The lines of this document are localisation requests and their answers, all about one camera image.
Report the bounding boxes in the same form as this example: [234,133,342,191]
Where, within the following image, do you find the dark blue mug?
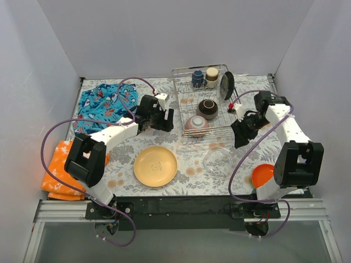
[191,70,207,88]

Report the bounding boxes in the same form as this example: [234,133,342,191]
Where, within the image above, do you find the orange plate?
[251,164,274,188]

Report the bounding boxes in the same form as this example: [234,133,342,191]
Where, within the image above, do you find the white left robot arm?
[64,93,174,219]

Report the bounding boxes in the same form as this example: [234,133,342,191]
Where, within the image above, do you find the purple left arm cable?
[40,77,158,247]

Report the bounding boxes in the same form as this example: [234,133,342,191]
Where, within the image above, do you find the orange tie-dye cloth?
[41,135,114,205]

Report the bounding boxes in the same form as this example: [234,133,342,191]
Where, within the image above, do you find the beige bear plate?
[134,146,178,187]

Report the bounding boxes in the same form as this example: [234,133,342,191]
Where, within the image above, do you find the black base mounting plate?
[85,196,281,231]

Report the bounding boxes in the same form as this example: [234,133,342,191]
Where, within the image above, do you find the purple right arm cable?
[228,90,295,239]

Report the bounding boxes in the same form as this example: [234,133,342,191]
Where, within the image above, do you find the beige and brown mug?
[205,67,219,88]

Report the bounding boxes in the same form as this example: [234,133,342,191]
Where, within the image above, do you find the chrome wire dish rack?
[172,64,239,138]

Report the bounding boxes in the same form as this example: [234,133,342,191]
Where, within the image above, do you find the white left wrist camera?
[155,93,169,110]

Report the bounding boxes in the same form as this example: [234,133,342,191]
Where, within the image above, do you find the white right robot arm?
[231,90,324,218]

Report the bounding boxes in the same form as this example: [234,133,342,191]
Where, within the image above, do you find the aluminium frame rail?
[24,198,343,262]

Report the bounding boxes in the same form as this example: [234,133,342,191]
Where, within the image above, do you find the floral tablecloth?
[63,75,309,197]

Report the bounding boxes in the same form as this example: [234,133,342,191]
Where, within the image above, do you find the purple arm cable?
[228,90,295,239]
[40,77,158,247]

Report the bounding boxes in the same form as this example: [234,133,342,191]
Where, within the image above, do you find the clear ribbed glass plate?
[219,74,228,100]

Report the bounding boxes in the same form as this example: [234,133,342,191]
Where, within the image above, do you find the blue shark print cloth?
[77,83,138,123]

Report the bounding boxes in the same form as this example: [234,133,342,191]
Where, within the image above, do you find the floral patterned bowl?
[184,116,209,138]

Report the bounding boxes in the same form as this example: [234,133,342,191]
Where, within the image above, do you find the brown rimmed cream bowl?
[196,99,218,121]

